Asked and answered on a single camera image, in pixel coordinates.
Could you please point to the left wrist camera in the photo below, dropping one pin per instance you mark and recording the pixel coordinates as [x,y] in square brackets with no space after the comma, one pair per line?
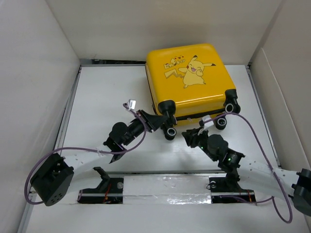
[130,105]

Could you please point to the white foam cover panel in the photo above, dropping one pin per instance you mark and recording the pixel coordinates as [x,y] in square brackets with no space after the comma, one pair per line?
[173,189]

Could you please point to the yellow cartoon suitcase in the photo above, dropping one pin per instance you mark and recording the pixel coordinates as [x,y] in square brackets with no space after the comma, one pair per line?
[187,83]

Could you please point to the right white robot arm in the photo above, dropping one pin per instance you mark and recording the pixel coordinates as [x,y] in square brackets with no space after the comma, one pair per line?
[253,175]

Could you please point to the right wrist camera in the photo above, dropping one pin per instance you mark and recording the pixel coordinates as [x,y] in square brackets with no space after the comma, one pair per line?
[205,123]

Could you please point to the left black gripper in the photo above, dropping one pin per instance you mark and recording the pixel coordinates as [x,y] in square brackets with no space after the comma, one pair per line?
[152,122]

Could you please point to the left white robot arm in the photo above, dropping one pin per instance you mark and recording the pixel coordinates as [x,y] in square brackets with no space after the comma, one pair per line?
[52,176]

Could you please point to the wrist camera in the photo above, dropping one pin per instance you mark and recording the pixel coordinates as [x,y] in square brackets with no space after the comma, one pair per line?
[205,123]
[130,105]

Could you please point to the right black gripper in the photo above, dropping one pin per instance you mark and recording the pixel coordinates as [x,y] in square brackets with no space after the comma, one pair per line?
[191,135]

